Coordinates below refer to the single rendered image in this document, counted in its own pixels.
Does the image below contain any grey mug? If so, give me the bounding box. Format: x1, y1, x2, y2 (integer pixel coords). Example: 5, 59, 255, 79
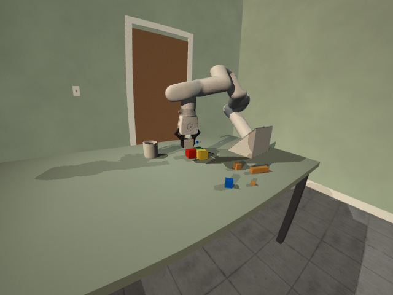
143, 141, 158, 159

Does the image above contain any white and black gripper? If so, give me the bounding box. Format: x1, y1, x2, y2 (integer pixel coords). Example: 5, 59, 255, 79
174, 114, 200, 148

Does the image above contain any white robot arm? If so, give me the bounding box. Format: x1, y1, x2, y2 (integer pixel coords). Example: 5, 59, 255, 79
165, 65, 252, 138

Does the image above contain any red cube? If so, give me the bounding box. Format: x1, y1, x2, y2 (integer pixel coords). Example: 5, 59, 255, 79
185, 148, 197, 159

